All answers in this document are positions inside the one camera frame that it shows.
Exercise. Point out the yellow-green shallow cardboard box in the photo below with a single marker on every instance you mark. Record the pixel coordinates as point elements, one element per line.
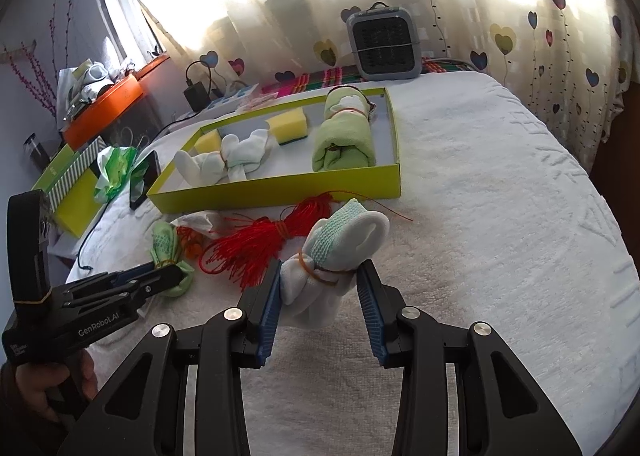
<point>280,191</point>

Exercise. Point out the heart print curtain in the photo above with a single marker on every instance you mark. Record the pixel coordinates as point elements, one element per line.
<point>500,11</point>

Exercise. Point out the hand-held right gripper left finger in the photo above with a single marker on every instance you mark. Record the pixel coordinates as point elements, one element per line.
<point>267,316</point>

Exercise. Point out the pink branch wall decal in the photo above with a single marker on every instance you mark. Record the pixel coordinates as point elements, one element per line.
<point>35,71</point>

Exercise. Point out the orange shelf with clutter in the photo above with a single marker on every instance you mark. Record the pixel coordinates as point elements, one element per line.
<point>105,111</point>

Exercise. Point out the grey portable fan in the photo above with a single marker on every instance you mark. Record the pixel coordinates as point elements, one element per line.
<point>382,44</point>

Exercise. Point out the pink comb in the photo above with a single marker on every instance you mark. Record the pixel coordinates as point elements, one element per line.
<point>262,99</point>

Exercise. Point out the black power adapter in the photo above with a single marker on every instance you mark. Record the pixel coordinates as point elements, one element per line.
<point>196,96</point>

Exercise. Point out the plaid blanket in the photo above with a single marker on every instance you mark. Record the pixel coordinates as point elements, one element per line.
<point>310,79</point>

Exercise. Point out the person's left hand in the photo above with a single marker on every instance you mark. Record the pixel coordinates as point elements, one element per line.
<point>32,388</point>

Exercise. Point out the green towel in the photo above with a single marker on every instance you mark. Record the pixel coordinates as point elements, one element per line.
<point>345,141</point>

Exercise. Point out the window frame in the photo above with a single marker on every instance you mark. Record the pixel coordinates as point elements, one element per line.
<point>112,11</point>

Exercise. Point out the green plastic bag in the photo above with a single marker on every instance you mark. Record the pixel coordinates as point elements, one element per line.
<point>115,171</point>

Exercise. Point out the dark glass jar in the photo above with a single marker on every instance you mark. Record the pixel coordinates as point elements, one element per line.
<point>36,151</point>

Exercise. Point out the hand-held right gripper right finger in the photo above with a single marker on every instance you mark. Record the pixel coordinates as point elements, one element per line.
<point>372,317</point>

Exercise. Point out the small green cloth bundle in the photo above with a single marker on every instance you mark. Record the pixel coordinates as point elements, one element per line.
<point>165,243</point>

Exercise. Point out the white sock bundle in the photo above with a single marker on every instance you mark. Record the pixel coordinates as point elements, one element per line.
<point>220,161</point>

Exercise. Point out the green striped gift box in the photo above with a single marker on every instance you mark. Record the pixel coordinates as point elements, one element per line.
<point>65,186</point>

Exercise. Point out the black phone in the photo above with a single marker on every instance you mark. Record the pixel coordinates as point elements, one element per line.
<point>145,179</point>

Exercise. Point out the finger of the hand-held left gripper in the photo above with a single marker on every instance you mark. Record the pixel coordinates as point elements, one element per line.
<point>135,272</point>
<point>150,283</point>

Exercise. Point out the yellow sponge with green pad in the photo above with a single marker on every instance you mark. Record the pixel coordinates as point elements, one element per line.
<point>287,126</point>
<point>207,141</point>

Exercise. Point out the white sock bundle mint cuff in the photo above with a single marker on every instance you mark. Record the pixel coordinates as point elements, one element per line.
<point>330,256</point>

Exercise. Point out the white power strip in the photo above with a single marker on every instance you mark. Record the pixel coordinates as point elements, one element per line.
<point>230,100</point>

